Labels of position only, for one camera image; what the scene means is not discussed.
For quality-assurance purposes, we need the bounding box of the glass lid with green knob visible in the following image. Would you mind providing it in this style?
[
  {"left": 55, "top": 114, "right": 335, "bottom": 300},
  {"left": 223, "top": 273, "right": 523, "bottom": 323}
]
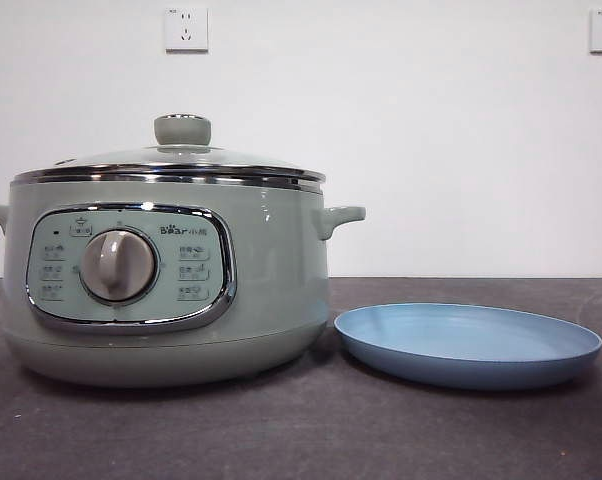
[{"left": 14, "top": 113, "right": 327, "bottom": 194}]

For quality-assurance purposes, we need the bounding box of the blue plate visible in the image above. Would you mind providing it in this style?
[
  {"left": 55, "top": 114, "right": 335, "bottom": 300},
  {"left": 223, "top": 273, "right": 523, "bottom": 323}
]
[{"left": 333, "top": 302, "right": 602, "bottom": 391}]

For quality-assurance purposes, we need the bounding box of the pale green electric steamer pot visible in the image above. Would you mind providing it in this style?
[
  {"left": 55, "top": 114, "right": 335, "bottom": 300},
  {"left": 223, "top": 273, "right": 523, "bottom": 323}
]
[{"left": 0, "top": 174, "right": 367, "bottom": 389}]

